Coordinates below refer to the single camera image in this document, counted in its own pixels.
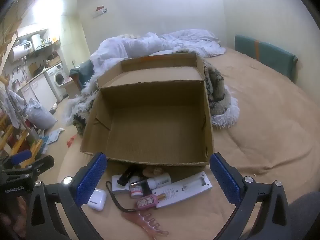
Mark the white earbuds case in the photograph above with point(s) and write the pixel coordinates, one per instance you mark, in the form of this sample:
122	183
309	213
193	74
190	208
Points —
97	200

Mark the shaggy patterned blanket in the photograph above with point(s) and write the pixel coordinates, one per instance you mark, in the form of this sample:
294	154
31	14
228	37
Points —
220	97

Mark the white blue paper package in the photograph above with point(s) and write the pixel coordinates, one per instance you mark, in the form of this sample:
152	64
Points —
55	136

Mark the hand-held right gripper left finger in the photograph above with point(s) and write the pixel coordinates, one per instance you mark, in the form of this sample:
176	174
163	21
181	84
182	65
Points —
91	177

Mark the white kitchen cabinet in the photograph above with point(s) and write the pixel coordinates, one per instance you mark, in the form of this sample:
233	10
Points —
40	90

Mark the white remote control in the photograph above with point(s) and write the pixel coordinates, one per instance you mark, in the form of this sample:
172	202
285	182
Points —
185	190

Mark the white washing machine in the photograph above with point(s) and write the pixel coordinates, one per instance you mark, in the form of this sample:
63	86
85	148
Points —
57	78

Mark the reddish hair claw clip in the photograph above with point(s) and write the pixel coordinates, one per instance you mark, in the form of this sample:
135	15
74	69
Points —
142	221

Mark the white charger block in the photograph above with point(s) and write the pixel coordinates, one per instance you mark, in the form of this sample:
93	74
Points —
116	183

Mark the white pill bottle red label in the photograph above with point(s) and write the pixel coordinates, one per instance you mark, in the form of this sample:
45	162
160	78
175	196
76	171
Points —
136	192

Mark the white duvet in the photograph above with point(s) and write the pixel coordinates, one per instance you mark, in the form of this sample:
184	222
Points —
180	42

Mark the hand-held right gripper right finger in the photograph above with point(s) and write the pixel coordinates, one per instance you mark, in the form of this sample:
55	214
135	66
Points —
225	180

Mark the white range hood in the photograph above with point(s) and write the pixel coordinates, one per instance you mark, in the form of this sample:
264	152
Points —
37	41

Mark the slim white labelled bottle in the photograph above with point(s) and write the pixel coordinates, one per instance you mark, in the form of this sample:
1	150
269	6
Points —
160	180

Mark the teal cushion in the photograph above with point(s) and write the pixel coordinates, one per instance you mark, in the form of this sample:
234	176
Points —
80	72

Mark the pink patterned bottle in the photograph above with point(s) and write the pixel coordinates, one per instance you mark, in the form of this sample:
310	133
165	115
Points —
147	202

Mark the yellow wooden rack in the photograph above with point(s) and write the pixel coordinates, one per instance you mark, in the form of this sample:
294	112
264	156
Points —
22	142

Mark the cardboard box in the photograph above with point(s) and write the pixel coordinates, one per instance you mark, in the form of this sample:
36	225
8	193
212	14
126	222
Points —
155	120

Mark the white water heater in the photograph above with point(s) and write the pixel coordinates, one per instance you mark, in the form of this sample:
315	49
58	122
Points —
20	52

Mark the red white wall ornament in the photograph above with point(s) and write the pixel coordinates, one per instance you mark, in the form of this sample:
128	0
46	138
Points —
100	10

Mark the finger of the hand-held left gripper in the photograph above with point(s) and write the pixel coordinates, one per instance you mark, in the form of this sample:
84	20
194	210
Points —
21	156
42	164

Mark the hanging white cloth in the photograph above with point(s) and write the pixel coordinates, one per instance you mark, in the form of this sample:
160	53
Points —
13	105

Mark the white stuffed plastic bag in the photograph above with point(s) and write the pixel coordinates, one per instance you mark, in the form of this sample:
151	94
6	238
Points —
40	115

